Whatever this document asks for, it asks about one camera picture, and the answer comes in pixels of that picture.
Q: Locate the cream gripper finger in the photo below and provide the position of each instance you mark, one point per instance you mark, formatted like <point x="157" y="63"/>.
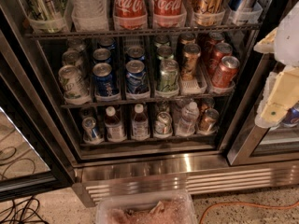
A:
<point x="280" y="93"/>
<point x="266" y="45"/>

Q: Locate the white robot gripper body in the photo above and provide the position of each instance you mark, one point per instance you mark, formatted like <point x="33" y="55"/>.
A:
<point x="289" y="41"/>

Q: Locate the blue silver redbull can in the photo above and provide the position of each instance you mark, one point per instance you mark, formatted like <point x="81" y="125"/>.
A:
<point x="91" y="129"/>

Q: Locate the blue can behind right door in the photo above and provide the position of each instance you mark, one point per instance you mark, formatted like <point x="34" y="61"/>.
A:
<point x="292" y="117"/>

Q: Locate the red coke can middle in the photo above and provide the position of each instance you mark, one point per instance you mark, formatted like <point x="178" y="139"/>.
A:
<point x="219" y="51"/>

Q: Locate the red coke can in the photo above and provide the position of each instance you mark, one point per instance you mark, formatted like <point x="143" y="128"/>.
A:
<point x="225" y="72"/>
<point x="219" y="51"/>

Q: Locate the red coke can front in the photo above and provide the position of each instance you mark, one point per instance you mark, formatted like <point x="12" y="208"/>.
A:
<point x="225" y="72"/>

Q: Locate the closed right fridge door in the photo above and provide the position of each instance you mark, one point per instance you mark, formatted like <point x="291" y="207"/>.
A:
<point x="247" y="142"/>

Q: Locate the gold tall can top shelf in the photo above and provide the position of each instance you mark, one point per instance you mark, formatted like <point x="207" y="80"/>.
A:
<point x="205" y="12"/>

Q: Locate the gold brown can front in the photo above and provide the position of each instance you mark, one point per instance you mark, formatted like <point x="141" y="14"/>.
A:
<point x="191" y="54"/>

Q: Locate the copper can bottom shelf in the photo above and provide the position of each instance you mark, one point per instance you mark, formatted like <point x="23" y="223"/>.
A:
<point x="209" y="120"/>

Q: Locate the clear water bottle bottom shelf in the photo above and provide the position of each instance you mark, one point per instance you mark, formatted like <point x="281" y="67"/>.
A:
<point x="188" y="118"/>

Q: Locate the clear water bottle shelf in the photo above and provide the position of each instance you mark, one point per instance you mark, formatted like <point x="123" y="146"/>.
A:
<point x="188" y="118"/>
<point x="89" y="15"/>

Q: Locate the green can front middle shelf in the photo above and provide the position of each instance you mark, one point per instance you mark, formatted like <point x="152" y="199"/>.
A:
<point x="168" y="77"/>

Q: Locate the silver green can bottom shelf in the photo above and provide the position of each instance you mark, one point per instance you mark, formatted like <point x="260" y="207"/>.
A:
<point x="163" y="124"/>

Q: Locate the blue pepsi can front right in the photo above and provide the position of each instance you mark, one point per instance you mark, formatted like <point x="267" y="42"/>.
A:
<point x="136" y="77"/>

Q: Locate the blue pepsi can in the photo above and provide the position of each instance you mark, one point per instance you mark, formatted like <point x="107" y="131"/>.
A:
<point x="105" y="80"/>
<point x="136" y="77"/>

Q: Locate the blue pepsi can front left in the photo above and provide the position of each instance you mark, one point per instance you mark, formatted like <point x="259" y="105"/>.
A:
<point x="105" y="80"/>

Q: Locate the clear water bottle top shelf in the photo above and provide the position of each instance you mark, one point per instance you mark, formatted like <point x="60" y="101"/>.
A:
<point x="89" y="15"/>

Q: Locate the white green can front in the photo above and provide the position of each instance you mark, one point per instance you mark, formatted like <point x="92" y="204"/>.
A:
<point x="72" y="82"/>

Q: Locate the green tall can top shelf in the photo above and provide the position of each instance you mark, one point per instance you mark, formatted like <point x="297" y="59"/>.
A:
<point x="47" y="10"/>

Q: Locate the open glass fridge door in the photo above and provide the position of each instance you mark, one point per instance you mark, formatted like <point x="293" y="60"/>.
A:
<point x="28" y="164"/>

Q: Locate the large coca-cola bottle right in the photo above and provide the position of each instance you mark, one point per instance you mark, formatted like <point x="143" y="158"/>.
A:
<point x="167" y="0"/>

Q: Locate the large coca-cola bottle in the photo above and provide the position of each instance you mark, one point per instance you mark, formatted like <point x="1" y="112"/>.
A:
<point x="167" y="0"/>
<point x="129" y="8"/>

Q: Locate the large coca-cola bottle left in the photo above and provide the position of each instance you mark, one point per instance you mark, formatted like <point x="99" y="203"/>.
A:
<point x="129" y="8"/>

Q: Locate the brown tea bottle right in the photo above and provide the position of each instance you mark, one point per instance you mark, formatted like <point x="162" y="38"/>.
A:
<point x="140" y="123"/>

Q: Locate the brown tea bottle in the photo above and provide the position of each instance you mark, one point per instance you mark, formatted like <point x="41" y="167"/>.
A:
<point x="114" y="125"/>
<point x="140" y="123"/>

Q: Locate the clear plastic bin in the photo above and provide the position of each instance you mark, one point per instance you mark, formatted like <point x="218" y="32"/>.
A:
<point x="159" y="207"/>

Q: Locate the brown tea bottle left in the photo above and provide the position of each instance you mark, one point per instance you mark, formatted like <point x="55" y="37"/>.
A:
<point x="114" y="125"/>

